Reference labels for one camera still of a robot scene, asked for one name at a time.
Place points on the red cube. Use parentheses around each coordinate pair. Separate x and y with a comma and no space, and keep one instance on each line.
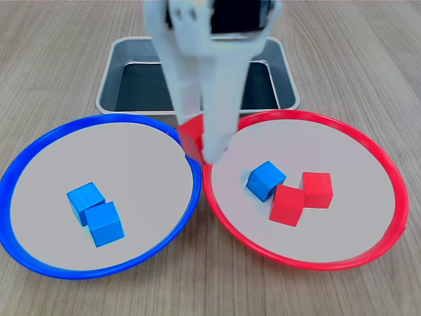
(318,191)
(190,138)
(286,207)

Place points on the blue cube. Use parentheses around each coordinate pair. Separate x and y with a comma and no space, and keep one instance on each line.
(105,227)
(263,177)
(84,197)

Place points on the black mat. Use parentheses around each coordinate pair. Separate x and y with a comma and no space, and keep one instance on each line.
(141,89)

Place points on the steel tray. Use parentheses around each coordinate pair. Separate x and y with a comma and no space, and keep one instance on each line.
(283,66)

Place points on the red-rimmed white plate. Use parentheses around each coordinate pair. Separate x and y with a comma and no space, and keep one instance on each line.
(329,148)

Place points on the blue-rimmed white plate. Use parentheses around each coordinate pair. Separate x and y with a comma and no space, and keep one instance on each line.
(98,154)

